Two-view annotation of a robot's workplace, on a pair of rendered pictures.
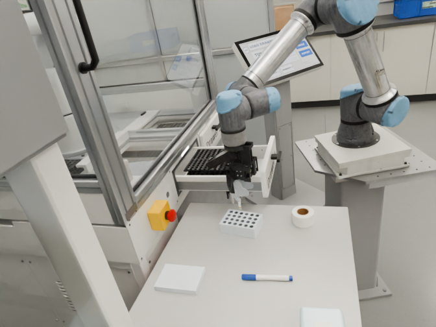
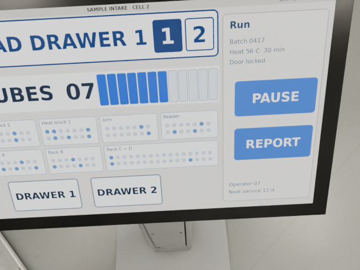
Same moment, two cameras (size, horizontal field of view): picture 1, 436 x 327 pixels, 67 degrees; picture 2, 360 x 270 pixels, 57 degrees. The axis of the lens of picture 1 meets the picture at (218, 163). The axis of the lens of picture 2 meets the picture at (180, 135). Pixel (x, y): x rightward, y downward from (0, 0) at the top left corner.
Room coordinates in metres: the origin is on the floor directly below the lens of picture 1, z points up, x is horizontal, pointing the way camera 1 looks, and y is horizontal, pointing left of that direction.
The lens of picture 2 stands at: (1.86, -0.64, 1.43)
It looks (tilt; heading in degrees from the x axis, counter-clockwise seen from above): 62 degrees down; 29
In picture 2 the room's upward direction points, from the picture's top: 3 degrees counter-clockwise
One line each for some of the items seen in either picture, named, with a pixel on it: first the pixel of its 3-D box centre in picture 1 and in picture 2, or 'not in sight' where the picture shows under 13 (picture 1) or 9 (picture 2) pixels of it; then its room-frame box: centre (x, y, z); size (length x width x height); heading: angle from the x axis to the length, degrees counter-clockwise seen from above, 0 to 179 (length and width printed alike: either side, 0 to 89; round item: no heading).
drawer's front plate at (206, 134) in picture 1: (211, 133); not in sight; (1.48, 0.00, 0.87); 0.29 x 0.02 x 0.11; 160
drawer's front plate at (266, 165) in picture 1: (269, 164); not in sight; (1.08, -0.19, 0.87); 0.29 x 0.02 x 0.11; 160
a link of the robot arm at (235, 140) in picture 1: (234, 135); not in sight; (0.91, -0.06, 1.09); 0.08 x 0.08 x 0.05
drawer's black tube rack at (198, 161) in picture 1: (218, 165); not in sight; (1.15, 0.00, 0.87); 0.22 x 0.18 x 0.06; 70
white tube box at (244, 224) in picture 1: (241, 223); not in sight; (0.88, -0.04, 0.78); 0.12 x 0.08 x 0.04; 60
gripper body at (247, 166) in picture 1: (239, 160); not in sight; (0.90, -0.07, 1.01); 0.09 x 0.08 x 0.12; 60
